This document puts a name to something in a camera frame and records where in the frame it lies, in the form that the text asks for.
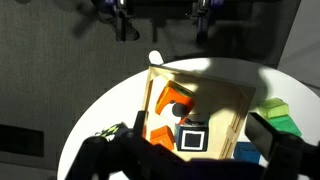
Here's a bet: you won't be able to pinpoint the wooden tray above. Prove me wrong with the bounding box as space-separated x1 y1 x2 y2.
141 64 258 161

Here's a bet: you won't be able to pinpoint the purple clamp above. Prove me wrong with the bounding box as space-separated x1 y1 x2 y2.
103 0 141 43
190 0 225 45

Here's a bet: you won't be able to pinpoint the black green checkered block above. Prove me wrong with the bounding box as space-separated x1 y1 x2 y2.
95 121 130 141

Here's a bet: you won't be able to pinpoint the blue block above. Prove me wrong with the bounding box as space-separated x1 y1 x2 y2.
232 141 262 165

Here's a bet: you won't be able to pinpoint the large orange cube black circle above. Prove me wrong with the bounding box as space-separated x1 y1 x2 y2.
154 79 196 126

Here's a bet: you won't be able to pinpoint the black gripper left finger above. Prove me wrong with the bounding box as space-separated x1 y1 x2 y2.
132 110 147 135

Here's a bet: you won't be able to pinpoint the lime green block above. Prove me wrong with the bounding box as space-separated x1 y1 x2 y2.
257 97 290 120

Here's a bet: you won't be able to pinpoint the dark blue patterned cube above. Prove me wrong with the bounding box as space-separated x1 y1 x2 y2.
174 114 211 153

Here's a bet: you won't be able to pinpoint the small orange block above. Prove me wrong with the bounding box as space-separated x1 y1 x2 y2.
149 125 176 152

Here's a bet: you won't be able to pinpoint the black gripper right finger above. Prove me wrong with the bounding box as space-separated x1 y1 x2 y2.
244 112 282 164

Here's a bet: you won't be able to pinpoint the white table base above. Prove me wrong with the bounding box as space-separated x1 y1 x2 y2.
148 49 165 66

